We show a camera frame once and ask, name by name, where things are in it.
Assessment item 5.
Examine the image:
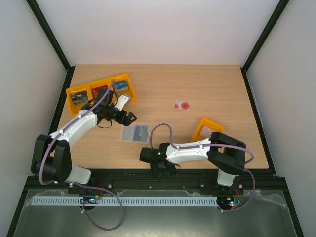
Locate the beige leather card holder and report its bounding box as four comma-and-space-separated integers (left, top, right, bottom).
119, 125, 150, 144

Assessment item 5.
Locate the white card with red circle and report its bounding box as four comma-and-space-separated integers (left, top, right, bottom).
174, 100, 190, 111

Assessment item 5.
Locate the silver card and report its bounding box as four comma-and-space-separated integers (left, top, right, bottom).
199, 126, 214, 138

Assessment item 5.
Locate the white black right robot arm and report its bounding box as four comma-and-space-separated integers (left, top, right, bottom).
140, 132, 246, 194

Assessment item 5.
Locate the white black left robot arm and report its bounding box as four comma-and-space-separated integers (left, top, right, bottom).
31, 88, 137, 185

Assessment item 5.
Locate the blue card stack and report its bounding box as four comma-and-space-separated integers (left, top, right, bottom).
115, 80, 129, 92

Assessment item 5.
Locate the red card stack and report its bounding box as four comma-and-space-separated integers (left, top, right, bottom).
91, 85, 108, 98

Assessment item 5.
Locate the black card stack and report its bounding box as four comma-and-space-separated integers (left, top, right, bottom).
71, 90, 88, 106

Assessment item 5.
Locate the yellow three-compartment bin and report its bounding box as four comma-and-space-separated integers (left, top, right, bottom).
66, 74, 136, 118

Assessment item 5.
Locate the small yellow bin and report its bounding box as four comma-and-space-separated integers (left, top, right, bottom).
190, 118, 225, 142

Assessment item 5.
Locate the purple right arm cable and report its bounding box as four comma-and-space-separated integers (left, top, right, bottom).
148, 123, 257, 213

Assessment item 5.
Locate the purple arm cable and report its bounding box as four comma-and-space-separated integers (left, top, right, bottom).
39, 79, 125, 231
148, 123, 257, 213

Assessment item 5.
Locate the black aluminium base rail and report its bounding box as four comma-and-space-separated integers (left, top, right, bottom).
66, 168, 245, 196

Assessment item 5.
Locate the black left frame post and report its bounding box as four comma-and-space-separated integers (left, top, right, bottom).
26, 0, 75, 72

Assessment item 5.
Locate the black frame post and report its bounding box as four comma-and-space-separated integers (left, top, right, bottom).
241, 0, 291, 72
26, 0, 75, 72

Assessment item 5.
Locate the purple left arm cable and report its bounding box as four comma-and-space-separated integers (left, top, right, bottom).
39, 79, 125, 231

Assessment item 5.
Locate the white slotted cable duct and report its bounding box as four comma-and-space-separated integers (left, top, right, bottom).
31, 196, 218, 207

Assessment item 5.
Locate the black right frame post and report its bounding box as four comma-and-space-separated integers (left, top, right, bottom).
241, 0, 291, 72

